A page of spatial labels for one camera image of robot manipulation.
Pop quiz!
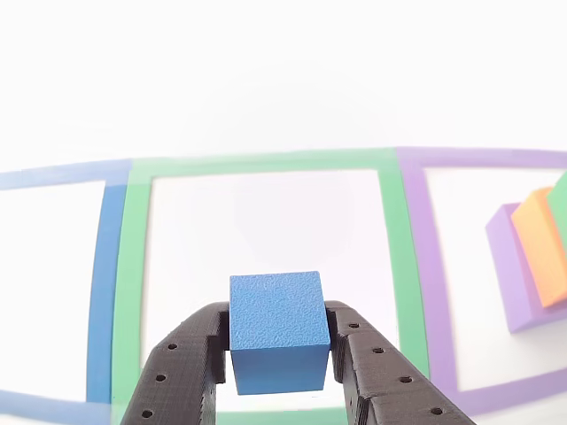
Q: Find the blue tape square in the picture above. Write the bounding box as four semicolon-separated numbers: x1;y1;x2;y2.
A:
0;158;134;425

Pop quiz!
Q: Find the purple block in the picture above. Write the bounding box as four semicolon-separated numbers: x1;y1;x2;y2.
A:
485;202;567;335

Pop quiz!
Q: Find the purple tape square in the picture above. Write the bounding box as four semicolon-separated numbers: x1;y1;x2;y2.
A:
395;146;567;418

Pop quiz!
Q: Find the orange block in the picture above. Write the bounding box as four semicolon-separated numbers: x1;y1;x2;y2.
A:
510;186;567;310

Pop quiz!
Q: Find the green block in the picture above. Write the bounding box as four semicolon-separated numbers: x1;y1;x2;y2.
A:
545;170;567;253

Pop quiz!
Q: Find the green tape square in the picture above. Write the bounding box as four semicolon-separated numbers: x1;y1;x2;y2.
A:
109;148;431;425

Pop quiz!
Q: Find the small blue cube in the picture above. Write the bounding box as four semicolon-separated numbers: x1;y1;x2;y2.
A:
229;270;333;396

